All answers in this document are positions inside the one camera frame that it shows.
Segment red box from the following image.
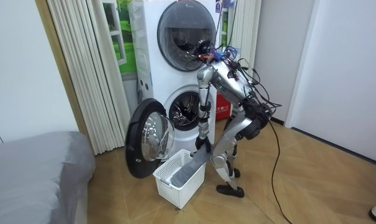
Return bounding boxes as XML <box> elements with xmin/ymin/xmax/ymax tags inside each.
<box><xmin>215</xmin><ymin>91</ymin><xmax>232</xmax><ymax>122</ymax></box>

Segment window scene wall poster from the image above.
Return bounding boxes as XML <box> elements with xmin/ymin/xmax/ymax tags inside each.
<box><xmin>102</xmin><ymin>0</ymin><xmax>137</xmax><ymax>75</ymax></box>

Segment grey cloth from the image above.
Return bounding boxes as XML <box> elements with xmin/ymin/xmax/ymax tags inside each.
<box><xmin>170</xmin><ymin>146</ymin><xmax>212</xmax><ymax>189</ymax></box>

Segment open round washing machine door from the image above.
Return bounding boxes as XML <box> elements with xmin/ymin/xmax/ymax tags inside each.
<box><xmin>124</xmin><ymin>98</ymin><xmax>176</xmax><ymax>179</ymax></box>

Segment white washing machine tower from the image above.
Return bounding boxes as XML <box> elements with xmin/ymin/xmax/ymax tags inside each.
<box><xmin>128</xmin><ymin>0</ymin><xmax>222</xmax><ymax>156</ymax></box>

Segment robot legs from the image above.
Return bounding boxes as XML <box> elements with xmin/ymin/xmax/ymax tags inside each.
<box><xmin>209</xmin><ymin>107</ymin><xmax>263</xmax><ymax>198</ymax></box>

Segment black floor cable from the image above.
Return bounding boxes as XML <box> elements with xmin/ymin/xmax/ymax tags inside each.
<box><xmin>267</xmin><ymin>120</ymin><xmax>293</xmax><ymax>224</ymax></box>

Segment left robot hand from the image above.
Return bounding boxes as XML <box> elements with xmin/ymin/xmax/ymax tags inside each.
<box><xmin>195</xmin><ymin>136</ymin><xmax>213</xmax><ymax>154</ymax></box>

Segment cream pleated curtain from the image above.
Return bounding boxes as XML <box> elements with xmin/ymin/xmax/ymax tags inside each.
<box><xmin>46</xmin><ymin>0</ymin><xmax>131</xmax><ymax>156</ymax></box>
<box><xmin>229</xmin><ymin>0</ymin><xmax>263</xmax><ymax>73</ymax></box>

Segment white plastic laundry basket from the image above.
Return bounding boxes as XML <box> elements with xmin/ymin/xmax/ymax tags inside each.
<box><xmin>152</xmin><ymin>149</ymin><xmax>207</xmax><ymax>210</ymax></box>

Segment robot body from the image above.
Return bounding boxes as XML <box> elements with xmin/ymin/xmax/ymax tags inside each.
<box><xmin>195</xmin><ymin>39</ymin><xmax>283</xmax><ymax>141</ymax></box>

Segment grey bed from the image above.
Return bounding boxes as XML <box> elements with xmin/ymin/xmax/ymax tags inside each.
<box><xmin>0</xmin><ymin>130</ymin><xmax>97</xmax><ymax>224</ymax></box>

